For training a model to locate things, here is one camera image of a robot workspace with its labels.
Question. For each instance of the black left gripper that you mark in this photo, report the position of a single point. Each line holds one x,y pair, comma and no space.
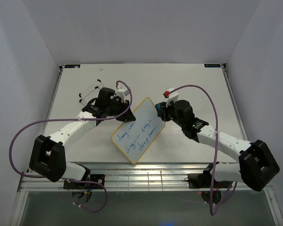
127,117

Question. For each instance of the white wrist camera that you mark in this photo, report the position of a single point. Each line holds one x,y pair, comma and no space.
171,96
122,92

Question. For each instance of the yellow framed whiteboard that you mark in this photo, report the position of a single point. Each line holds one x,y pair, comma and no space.
135,137

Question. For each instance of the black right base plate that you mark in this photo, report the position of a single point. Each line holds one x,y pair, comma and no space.
202,180

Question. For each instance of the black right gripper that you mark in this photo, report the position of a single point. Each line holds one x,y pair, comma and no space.
163,112

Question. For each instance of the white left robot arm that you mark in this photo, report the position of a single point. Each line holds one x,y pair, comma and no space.
48,157

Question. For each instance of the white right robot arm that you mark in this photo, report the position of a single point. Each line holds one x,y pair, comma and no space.
255,165

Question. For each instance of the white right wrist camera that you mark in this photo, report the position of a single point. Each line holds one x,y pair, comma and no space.
171,96

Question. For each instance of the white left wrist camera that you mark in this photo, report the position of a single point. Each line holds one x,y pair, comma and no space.
122,92

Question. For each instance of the aluminium rail frame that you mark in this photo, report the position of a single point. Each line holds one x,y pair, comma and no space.
152,176

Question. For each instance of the blue label right corner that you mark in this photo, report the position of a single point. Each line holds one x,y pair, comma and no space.
212,65

